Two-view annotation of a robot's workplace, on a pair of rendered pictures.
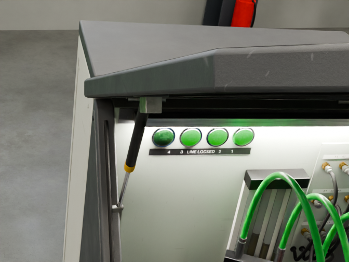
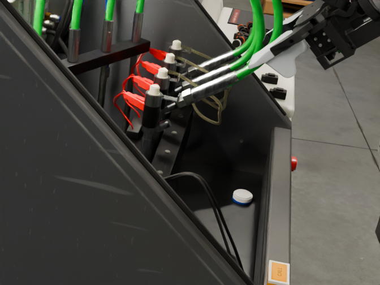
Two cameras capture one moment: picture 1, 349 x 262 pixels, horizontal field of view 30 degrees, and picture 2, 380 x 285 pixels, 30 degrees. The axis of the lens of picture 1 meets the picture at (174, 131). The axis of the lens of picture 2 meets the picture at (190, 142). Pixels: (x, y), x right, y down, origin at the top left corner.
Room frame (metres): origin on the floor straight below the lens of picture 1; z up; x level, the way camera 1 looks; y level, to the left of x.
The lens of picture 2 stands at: (0.50, 0.71, 1.55)
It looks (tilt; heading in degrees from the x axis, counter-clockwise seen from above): 26 degrees down; 292
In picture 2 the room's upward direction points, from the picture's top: 9 degrees clockwise
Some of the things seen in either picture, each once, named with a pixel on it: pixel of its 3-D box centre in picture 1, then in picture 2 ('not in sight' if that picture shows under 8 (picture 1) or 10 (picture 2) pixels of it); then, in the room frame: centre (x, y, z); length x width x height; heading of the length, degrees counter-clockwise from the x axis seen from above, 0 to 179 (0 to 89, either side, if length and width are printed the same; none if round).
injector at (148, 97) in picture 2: not in sight; (152, 150); (0.95, -0.26, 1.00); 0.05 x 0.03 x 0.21; 18
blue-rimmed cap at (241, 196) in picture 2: not in sight; (242, 197); (0.85, -0.49, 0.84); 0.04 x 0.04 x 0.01
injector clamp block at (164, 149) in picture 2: not in sight; (152, 164); (1.00, -0.37, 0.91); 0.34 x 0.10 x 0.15; 108
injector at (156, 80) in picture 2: not in sight; (160, 131); (0.98, -0.34, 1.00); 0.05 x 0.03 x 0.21; 18
